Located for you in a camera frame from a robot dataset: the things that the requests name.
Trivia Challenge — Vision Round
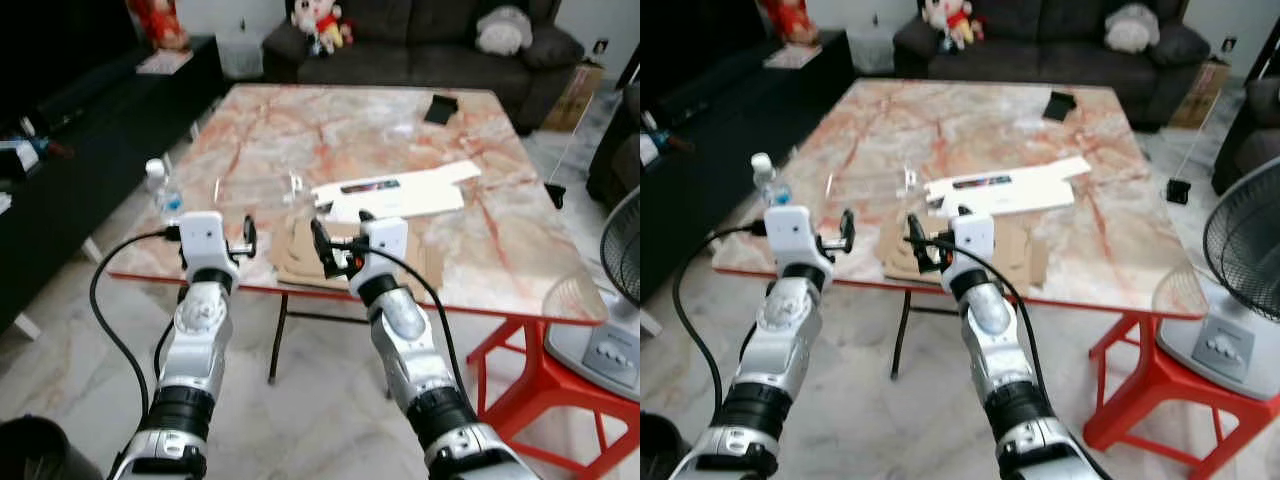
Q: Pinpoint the black low cabinet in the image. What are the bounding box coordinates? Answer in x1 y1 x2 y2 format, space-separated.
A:
640 30 857 303
0 35 227 338

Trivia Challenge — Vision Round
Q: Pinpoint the black rubbish bin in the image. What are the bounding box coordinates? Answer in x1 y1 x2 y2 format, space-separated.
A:
0 415 102 480
640 410 692 480

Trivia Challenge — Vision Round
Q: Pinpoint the flat white carton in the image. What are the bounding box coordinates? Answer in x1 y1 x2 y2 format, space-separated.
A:
312 160 484 224
924 155 1094 220

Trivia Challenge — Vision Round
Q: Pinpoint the pink marble top table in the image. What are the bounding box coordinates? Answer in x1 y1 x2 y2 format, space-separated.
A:
108 83 611 387
712 78 1212 382

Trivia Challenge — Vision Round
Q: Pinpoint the translucent white storage box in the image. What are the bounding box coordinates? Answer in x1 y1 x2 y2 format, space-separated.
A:
215 28 267 80
848 25 897 74

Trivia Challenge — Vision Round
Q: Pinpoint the grey white Totoro plush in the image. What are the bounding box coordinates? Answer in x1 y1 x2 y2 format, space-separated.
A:
475 5 535 57
1105 2 1163 54

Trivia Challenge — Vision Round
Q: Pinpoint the white blue spray bottle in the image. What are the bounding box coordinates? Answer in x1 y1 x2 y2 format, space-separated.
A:
12 118 76 166
640 112 697 167

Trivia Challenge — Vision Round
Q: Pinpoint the clear plastic water bottle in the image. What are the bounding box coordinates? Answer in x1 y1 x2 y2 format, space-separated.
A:
750 152 792 210
145 158 185 227

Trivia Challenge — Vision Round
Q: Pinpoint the grey table fan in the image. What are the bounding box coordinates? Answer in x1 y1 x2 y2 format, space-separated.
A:
545 185 641 402
1155 180 1280 402

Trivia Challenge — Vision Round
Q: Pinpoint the brown cardboard box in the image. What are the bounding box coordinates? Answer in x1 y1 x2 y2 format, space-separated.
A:
1170 58 1232 130
545 62 607 134

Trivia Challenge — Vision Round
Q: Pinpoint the flat brown cardboard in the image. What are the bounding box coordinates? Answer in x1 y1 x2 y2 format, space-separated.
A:
270 214 442 292
880 211 1050 287

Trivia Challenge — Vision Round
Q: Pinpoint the thin rod with black head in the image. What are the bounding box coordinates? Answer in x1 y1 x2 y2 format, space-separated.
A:
544 110 593 210
1165 115 1211 206

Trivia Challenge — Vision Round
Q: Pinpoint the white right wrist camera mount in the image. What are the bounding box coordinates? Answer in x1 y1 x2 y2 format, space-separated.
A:
358 215 410 283
950 211 996 277

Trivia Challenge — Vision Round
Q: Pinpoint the red plastic stool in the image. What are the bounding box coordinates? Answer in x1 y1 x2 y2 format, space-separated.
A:
1083 312 1280 480
465 318 641 480

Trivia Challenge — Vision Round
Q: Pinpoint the red figurine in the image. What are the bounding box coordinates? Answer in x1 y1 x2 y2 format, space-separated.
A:
128 0 192 52
758 0 822 47

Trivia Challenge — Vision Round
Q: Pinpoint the flat printed booklet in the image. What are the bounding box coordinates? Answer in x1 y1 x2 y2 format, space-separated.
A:
135 50 194 77
765 45 824 70

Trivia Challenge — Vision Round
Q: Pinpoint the doll plush in red outfit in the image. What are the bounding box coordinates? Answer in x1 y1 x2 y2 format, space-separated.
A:
290 0 354 57
920 0 985 52

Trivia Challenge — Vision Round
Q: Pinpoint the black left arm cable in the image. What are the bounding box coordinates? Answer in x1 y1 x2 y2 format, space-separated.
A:
671 222 772 427
90 228 187 423

